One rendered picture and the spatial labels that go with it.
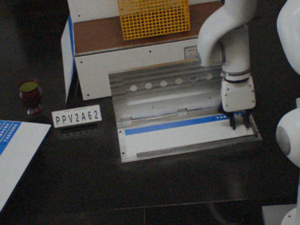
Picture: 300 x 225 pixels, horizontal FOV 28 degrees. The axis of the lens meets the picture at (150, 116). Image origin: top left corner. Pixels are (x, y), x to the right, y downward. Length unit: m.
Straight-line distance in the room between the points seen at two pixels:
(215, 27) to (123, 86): 0.39
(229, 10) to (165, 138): 0.48
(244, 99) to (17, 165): 0.71
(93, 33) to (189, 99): 0.44
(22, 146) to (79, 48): 0.42
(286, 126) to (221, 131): 0.64
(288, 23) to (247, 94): 0.53
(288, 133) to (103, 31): 1.02
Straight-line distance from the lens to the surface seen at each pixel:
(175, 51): 2.04
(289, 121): 1.29
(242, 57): 1.76
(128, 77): 1.89
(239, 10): 1.63
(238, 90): 1.81
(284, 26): 1.34
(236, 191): 1.74
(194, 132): 1.90
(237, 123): 1.92
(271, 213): 1.65
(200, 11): 2.18
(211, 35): 1.68
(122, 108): 1.93
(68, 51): 2.30
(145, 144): 1.88
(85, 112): 2.00
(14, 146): 1.85
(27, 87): 2.08
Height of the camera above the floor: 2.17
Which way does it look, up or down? 39 degrees down
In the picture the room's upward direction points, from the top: 7 degrees counter-clockwise
